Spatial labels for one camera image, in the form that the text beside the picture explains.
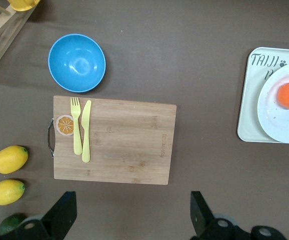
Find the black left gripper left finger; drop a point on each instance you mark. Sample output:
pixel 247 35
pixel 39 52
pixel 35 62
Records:
pixel 62 215

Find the yellow lemon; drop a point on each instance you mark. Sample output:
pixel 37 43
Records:
pixel 9 160
pixel 6 192

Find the cream tray with bear print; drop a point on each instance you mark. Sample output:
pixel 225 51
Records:
pixel 249 112

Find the yellow plastic knife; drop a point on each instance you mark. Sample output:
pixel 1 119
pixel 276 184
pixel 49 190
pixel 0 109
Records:
pixel 86 140

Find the yellow plastic cup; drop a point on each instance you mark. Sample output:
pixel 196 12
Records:
pixel 22 5

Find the dark green avocado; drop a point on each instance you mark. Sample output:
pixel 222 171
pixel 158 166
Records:
pixel 9 223

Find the yellow plastic fork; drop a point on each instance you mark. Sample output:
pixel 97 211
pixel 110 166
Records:
pixel 77 140

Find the blue bowl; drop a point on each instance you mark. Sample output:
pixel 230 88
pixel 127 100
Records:
pixel 77 62

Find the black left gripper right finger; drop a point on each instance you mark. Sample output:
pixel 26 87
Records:
pixel 202 217

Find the wooden cutting board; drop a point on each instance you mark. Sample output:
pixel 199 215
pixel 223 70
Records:
pixel 127 140

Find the white round plate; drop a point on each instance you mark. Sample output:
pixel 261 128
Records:
pixel 282 125

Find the toy orange slice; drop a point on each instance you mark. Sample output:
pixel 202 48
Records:
pixel 65 125

